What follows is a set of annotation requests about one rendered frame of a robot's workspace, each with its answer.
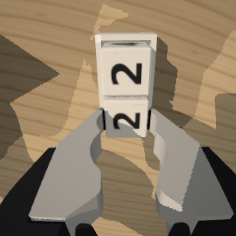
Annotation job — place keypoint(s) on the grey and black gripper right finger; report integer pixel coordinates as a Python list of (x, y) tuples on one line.
[(194, 185)]

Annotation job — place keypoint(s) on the white cube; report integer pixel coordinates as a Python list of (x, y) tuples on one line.
[(126, 116), (126, 68)]

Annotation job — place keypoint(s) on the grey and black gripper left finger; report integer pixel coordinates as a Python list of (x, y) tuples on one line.
[(62, 189)]

